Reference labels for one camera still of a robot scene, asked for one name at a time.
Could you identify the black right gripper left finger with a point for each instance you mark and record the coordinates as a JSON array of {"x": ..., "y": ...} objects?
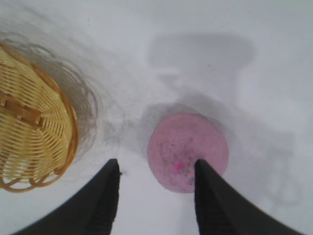
[{"x": 93, "y": 208}]

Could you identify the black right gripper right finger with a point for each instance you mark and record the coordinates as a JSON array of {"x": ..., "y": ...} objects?
[{"x": 225, "y": 205}]

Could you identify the pink peach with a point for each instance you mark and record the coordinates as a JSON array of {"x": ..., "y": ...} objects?
[{"x": 181, "y": 144}]

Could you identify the yellow woven wicker basket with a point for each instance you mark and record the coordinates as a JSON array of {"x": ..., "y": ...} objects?
[{"x": 34, "y": 117}]

